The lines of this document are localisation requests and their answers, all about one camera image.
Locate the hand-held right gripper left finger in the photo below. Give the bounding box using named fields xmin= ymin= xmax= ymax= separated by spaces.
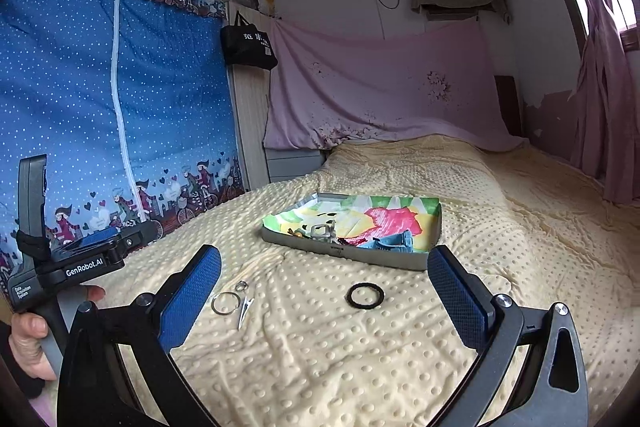
xmin=56 ymin=244 xmax=223 ymax=427

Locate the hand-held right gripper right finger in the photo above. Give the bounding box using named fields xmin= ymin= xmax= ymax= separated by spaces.
xmin=427 ymin=245 xmax=590 ymax=427

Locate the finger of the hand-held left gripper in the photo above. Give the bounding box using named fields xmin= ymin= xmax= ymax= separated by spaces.
xmin=117 ymin=219 xmax=165 ymax=252
xmin=64 ymin=228 xmax=122 ymax=253

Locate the large silver metal ring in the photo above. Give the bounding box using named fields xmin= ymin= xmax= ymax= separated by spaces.
xmin=210 ymin=290 xmax=235 ymax=317

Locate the light blue smart watch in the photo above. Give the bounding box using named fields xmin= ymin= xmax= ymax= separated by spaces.
xmin=359 ymin=231 xmax=416 ymax=254

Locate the colourful printed shallow box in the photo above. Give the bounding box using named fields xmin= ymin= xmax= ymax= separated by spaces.
xmin=261 ymin=191 xmax=444 ymax=272

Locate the black hair tie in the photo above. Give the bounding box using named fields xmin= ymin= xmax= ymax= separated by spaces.
xmin=345 ymin=281 xmax=385 ymax=310

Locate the silver square metal clasp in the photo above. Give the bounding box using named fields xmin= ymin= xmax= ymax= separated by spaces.
xmin=305 ymin=221 xmax=337 ymax=244

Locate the person's left hand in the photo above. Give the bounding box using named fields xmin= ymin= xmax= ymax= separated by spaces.
xmin=9 ymin=284 xmax=107 ymax=383

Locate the silver metal hair clip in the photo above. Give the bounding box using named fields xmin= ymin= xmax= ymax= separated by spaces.
xmin=238 ymin=295 xmax=256 ymax=332

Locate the yellow dotted blanket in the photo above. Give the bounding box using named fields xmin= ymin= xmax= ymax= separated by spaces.
xmin=44 ymin=133 xmax=640 ymax=427

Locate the light wooden cabinet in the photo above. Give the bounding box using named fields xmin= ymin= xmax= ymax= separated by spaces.
xmin=227 ymin=1 xmax=274 ymax=196

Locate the grey bedside drawer unit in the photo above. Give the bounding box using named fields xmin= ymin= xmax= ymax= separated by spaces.
xmin=264 ymin=146 xmax=326 ymax=186

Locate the blue dotted fabric wardrobe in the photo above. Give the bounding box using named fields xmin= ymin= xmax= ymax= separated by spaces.
xmin=0 ymin=0 xmax=249 ymax=289

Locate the dark brown wooden board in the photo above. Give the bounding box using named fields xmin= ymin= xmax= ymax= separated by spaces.
xmin=493 ymin=75 xmax=524 ymax=136

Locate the black tote bag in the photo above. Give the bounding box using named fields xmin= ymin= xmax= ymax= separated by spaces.
xmin=220 ymin=11 xmax=279 ymax=70

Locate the pink hanging sheet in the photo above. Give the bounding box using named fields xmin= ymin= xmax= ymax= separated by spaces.
xmin=263 ymin=17 xmax=529 ymax=154

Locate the pink curtain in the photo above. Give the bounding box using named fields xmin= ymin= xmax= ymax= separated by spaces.
xmin=514 ymin=0 xmax=640 ymax=204

